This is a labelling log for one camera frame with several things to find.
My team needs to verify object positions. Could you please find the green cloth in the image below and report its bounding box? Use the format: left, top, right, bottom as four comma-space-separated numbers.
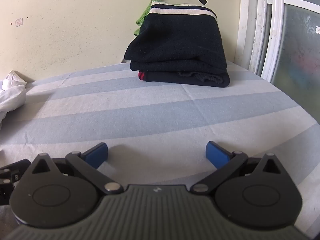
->
134, 0, 157, 37

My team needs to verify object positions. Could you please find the navy garment with white stripes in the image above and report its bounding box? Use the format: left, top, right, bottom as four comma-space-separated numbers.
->
124, 1, 227, 72

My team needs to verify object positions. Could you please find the folded plain navy garment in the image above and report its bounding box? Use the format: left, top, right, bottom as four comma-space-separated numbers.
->
144, 69, 230, 88

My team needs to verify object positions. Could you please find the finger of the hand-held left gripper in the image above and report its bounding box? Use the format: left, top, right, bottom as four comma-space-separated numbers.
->
0, 159, 32, 205

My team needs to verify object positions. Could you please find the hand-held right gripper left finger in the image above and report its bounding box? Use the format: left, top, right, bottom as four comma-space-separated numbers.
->
31, 142, 124, 195

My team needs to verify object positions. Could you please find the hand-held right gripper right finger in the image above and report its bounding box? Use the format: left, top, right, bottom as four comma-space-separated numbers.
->
191, 141, 284, 195

